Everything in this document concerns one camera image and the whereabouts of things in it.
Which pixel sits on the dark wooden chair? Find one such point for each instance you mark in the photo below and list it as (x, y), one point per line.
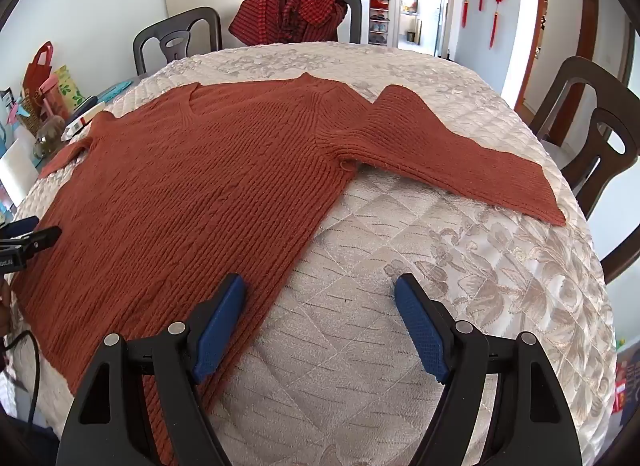
(354, 15)
(585, 110)
(175, 40)

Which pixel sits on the green floral gift bag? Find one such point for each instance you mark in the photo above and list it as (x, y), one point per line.
(70, 88)

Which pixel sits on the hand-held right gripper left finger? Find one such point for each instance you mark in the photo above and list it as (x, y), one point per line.
(220, 331)

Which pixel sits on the colourful box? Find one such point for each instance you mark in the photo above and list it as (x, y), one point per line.
(625, 381)

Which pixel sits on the rust orange knit sweater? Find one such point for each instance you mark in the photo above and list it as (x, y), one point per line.
(200, 185)

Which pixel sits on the white tube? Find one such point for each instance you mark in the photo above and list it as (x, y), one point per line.
(85, 118)

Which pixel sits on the brown wooden door frame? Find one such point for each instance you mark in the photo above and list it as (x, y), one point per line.
(590, 20)

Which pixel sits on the red plaid garment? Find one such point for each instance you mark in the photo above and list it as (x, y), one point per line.
(285, 10)

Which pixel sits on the teal plastic item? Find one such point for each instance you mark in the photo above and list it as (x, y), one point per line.
(112, 90)

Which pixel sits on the red gift bag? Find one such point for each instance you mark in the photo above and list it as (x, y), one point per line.
(37, 75)

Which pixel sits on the cream quilted floral blanket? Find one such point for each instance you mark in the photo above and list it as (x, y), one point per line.
(400, 246)

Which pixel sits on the white shelf rack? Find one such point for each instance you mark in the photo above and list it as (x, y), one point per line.
(379, 15)

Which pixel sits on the clear glass jar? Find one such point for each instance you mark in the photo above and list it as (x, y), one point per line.
(47, 140)

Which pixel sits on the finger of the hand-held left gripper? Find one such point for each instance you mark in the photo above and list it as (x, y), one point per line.
(20, 226)
(35, 241)

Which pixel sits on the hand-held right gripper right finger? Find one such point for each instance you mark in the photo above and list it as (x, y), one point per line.
(420, 331)

